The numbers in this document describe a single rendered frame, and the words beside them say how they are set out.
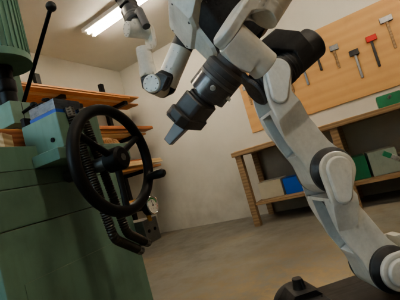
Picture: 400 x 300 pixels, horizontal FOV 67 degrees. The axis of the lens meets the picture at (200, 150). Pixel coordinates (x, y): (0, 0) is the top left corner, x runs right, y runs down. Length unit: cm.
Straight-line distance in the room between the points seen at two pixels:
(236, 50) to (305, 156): 49
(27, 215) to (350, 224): 89
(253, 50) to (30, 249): 65
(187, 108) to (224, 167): 358
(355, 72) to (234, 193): 206
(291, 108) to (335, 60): 288
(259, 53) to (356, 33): 329
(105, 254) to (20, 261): 25
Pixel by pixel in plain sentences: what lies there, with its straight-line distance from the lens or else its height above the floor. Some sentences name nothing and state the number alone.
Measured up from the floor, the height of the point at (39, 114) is 98.
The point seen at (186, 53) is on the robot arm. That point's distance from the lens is 129.
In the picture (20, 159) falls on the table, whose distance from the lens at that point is 84.
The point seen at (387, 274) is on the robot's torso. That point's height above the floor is 29.
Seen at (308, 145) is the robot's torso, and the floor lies 71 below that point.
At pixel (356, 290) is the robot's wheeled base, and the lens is 131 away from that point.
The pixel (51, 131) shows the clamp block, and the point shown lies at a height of 92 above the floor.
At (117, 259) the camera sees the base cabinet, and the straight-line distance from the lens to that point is 99.
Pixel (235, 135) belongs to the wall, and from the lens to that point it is 409.
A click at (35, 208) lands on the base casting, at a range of 84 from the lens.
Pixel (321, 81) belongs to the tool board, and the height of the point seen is 136.
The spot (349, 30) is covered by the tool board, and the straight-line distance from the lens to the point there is 390.
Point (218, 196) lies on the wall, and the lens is 430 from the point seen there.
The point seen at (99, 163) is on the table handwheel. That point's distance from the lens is 80.
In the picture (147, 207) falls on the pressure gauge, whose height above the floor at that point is 66.
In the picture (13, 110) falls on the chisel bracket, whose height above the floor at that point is 104.
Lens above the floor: 72
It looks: 4 degrees up
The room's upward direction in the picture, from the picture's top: 16 degrees counter-clockwise
